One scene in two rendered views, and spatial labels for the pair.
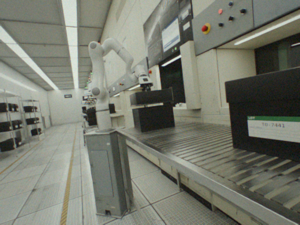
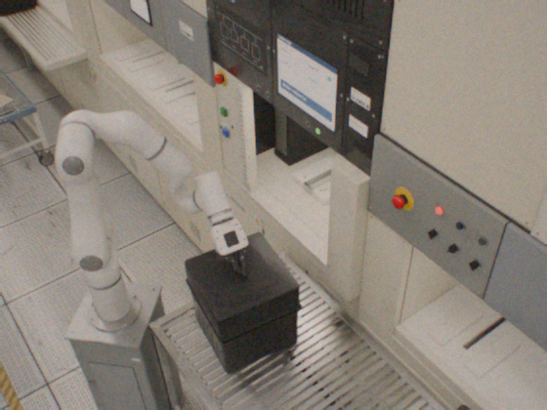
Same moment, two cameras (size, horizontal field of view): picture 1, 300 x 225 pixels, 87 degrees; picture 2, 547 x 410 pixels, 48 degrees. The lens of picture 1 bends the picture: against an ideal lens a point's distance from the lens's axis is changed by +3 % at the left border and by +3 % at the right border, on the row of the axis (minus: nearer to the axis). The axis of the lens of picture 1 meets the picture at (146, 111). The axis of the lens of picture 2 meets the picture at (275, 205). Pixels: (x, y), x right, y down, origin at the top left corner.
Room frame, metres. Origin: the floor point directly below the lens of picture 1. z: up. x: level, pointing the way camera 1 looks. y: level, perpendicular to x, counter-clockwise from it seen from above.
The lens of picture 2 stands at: (-0.05, 0.11, 2.56)
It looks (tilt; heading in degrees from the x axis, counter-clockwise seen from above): 42 degrees down; 349
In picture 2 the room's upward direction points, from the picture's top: 2 degrees counter-clockwise
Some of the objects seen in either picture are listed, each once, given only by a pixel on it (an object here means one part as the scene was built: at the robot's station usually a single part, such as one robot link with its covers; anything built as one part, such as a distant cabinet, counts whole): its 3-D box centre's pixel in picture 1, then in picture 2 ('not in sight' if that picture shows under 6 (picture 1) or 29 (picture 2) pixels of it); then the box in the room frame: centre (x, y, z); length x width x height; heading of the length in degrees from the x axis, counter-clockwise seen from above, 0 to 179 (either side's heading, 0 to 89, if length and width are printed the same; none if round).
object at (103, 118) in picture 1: (104, 120); (109, 294); (1.48, 0.41, 0.85); 0.19 x 0.19 x 0.18
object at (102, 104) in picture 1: (102, 98); (97, 246); (1.51, 0.41, 1.07); 0.19 x 0.12 x 0.24; 177
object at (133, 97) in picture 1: (149, 96); (241, 280); (1.29, -0.04, 1.02); 0.29 x 0.29 x 0.13; 15
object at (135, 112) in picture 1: (152, 117); (244, 313); (1.29, -0.04, 0.85); 0.28 x 0.28 x 0.17; 15
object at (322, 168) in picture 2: (187, 104); (326, 178); (1.86, -0.50, 0.89); 0.22 x 0.21 x 0.04; 113
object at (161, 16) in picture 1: (201, 95); (366, 163); (1.82, -0.66, 0.98); 0.95 x 0.88 x 1.95; 113
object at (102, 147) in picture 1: (110, 168); (133, 368); (1.48, 0.41, 0.38); 0.28 x 0.28 x 0.76; 68
